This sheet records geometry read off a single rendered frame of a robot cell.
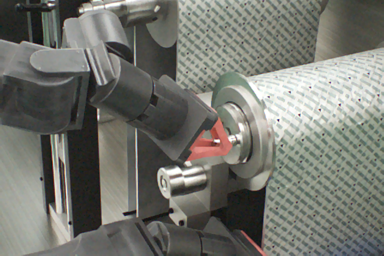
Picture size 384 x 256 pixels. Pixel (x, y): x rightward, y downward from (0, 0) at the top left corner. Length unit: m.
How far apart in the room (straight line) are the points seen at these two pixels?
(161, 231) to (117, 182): 0.61
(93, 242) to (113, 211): 0.61
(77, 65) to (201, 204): 0.33
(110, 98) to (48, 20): 0.44
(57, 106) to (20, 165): 0.80
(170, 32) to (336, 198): 0.32
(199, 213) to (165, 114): 0.22
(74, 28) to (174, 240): 0.26
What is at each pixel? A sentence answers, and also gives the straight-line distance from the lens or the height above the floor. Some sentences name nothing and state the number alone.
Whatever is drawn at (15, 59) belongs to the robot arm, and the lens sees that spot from 0.80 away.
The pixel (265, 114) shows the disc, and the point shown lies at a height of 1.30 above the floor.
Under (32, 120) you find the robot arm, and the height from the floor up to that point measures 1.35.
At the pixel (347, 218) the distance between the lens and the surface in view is 1.07.
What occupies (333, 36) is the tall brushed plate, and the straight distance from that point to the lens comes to 1.35.
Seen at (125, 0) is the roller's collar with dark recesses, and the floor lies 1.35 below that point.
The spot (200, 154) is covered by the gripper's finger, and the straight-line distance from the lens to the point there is 0.90.
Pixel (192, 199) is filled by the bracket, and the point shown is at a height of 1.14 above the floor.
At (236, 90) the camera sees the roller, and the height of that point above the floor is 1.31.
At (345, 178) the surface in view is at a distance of 1.03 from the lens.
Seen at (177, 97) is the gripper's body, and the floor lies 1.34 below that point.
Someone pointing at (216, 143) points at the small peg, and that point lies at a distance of 0.93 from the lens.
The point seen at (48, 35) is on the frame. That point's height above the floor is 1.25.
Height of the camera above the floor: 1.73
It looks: 29 degrees down
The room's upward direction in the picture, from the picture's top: 1 degrees clockwise
